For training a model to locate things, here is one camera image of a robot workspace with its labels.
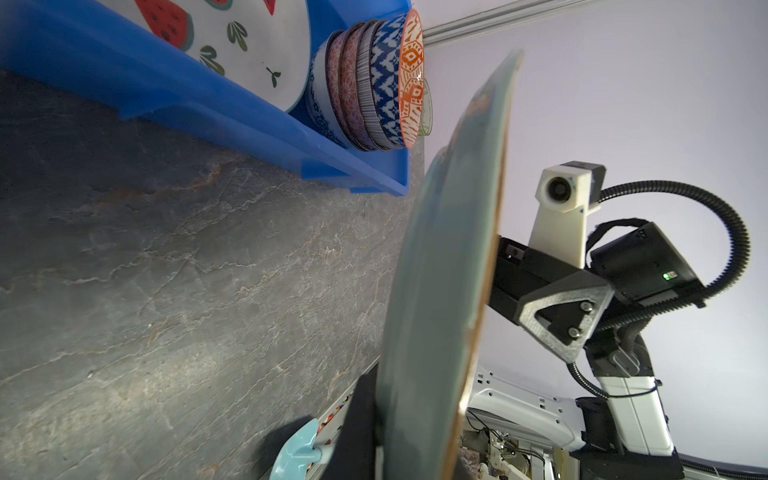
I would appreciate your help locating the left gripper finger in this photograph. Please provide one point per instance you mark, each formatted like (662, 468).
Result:
(358, 452)

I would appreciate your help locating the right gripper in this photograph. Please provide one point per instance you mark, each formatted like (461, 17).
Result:
(544, 288)

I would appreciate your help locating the green pineapple plate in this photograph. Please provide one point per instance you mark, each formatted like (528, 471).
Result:
(441, 287)

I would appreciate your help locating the orange blue patterned bowl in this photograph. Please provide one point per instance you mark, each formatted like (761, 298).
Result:
(397, 62)

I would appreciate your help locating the blue floral bowl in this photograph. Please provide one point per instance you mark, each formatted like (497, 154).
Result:
(318, 102)

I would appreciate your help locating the watermelon pattern plate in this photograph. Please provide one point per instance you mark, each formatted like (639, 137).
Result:
(262, 46)

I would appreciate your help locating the green glass cup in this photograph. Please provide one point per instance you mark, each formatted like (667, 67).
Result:
(426, 122)

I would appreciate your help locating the red striped bowl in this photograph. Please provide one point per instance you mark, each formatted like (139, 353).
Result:
(364, 87)

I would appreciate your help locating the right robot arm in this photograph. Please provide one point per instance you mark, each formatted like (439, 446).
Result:
(619, 429)

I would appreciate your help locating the blue plastic bin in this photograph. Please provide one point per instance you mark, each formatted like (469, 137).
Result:
(86, 48)

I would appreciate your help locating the teal garden trowel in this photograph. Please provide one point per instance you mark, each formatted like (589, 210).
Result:
(298, 451)

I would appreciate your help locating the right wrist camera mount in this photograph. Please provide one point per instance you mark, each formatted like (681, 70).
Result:
(567, 194)

